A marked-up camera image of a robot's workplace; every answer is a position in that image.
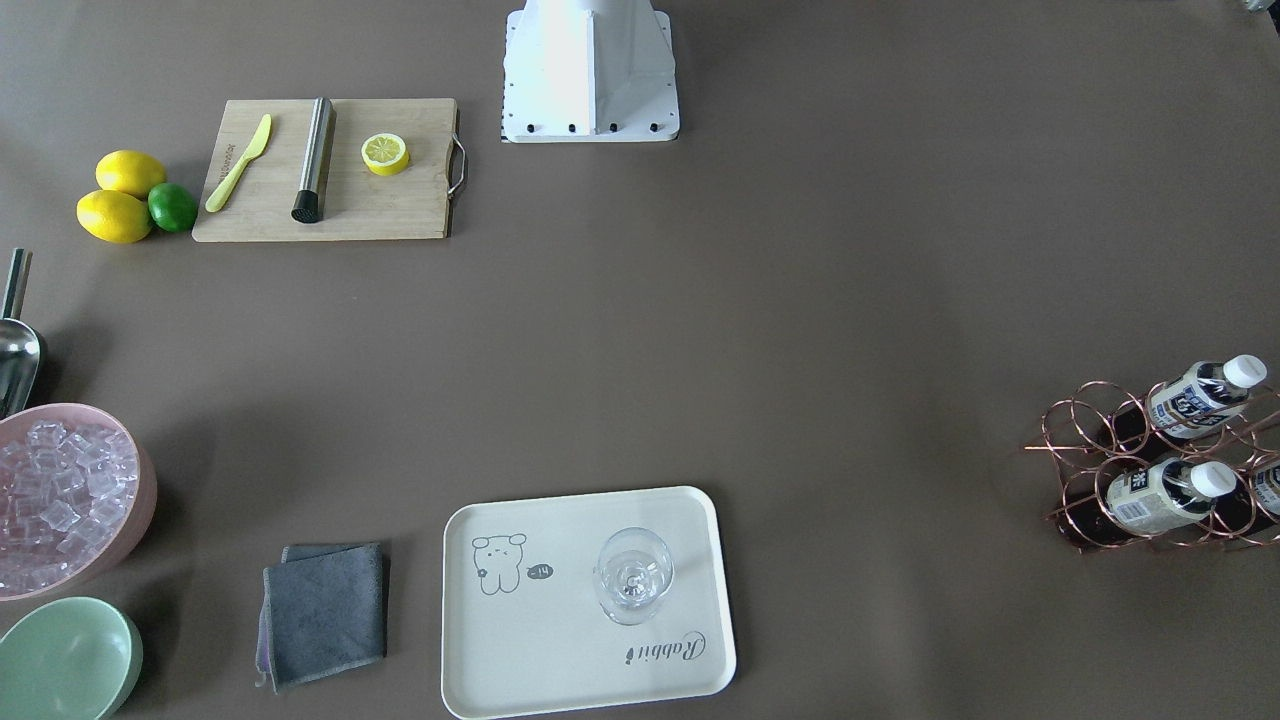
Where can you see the copper wire bottle basket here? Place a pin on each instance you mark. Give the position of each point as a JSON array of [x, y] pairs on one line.
[[1078, 435]]

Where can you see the tea bottle white cap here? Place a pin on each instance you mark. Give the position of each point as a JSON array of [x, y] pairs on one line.
[[1193, 406], [1145, 503], [1268, 485]]

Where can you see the clear wine glass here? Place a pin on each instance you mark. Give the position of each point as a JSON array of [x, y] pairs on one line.
[[632, 575]]

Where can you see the bamboo cutting board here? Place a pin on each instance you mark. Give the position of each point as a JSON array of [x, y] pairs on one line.
[[357, 205]]

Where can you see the cream rabbit tray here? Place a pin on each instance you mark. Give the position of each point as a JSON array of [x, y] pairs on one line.
[[522, 633]]

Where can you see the half lemon slice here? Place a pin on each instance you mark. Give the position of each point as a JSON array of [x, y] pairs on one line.
[[385, 154]]

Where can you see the steel muddler black tip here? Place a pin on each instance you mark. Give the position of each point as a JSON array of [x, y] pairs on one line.
[[308, 207]]

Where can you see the grey folded cloth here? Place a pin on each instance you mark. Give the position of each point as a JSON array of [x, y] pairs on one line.
[[324, 612]]

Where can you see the yellow plastic knife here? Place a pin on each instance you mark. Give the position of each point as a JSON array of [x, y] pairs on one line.
[[252, 151]]

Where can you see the green lime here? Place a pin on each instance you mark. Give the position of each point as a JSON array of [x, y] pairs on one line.
[[172, 208]]

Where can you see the yellow lemon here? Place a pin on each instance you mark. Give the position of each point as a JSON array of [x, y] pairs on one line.
[[130, 171], [114, 216]]

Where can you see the pink bowl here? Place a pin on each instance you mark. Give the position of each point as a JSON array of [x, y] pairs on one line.
[[143, 506]]

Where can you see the clear ice cubes pile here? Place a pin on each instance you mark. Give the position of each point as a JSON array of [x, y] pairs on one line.
[[68, 487]]

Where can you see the steel ice scoop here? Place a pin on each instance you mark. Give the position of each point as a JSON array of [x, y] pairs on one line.
[[22, 348]]

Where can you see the green bowl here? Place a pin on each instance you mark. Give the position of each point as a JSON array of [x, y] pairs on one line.
[[76, 658]]

